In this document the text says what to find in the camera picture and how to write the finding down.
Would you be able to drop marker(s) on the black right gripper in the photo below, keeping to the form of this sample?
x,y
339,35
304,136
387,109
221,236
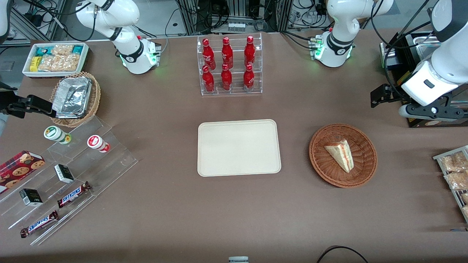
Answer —
x,y
8,99

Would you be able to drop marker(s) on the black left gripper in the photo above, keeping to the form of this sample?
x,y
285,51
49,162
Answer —
x,y
396,95

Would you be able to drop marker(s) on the triangular sandwich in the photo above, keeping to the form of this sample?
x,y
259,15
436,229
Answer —
x,y
342,155

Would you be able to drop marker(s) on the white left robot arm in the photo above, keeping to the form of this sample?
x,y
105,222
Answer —
x,y
340,18

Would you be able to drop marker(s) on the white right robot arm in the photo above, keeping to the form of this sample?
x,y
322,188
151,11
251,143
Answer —
x,y
128,51

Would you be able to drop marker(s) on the light brown wicker basket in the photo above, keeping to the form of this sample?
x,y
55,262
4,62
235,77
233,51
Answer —
x,y
95,98

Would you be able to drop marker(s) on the dark brown wicker basket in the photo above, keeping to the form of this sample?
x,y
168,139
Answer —
x,y
362,168

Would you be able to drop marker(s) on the cream plastic tray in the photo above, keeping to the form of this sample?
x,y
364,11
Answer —
x,y
239,148

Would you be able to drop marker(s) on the green lid white cup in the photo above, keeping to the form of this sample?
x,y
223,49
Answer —
x,y
54,133

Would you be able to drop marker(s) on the silver foil container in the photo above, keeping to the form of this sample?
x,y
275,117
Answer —
x,y
71,96

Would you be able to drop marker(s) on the white rectangular snack bin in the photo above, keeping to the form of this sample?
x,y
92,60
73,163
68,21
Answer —
x,y
27,72

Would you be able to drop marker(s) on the yellow snack packet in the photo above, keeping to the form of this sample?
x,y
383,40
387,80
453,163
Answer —
x,y
34,64

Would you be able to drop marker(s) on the large clear cracker bag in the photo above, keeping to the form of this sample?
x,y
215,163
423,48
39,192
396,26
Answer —
x,y
58,63

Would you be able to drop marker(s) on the black hot dog warmer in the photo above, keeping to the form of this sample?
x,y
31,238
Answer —
x,y
420,122

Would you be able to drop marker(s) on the green snack packet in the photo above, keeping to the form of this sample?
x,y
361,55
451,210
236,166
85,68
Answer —
x,y
43,50

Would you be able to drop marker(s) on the small clear cracker bag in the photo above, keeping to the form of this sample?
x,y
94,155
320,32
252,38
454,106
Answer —
x,y
62,49

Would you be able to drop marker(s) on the red lid white cup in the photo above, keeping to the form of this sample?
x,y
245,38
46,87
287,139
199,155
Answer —
x,y
95,141

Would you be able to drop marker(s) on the steel food pan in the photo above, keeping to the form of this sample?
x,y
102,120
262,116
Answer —
x,y
416,38

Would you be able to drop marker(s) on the teal snack packet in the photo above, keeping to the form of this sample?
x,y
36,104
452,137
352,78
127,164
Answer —
x,y
77,49

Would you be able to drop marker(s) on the red cookie box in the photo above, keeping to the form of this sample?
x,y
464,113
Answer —
x,y
18,170

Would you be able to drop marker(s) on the small black box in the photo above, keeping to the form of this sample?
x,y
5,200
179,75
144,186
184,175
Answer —
x,y
64,173
31,197

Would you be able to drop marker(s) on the clear acrylic stepped display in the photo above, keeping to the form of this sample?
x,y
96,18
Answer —
x,y
109,164

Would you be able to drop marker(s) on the brown snickers bar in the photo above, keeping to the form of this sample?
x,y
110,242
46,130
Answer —
x,y
73,194
38,224

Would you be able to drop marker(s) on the clear fried snack bag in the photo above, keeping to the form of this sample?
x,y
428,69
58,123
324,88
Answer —
x,y
465,197
453,162
457,180
465,211

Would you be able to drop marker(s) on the red cola bottle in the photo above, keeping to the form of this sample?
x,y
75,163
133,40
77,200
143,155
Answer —
x,y
208,82
227,54
248,80
249,51
226,80
208,54

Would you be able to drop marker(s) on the clear acrylic bottle rack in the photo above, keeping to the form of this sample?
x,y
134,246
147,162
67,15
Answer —
x,y
236,93

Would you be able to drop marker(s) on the grey device edge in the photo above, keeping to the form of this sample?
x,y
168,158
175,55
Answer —
x,y
238,260

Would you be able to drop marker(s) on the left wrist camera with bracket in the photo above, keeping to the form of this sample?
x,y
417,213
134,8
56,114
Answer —
x,y
435,111

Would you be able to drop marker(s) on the aluminium profile frame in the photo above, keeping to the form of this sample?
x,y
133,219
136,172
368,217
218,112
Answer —
x,y
22,25

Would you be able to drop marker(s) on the aluminium frame rack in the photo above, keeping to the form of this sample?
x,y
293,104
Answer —
x,y
237,14

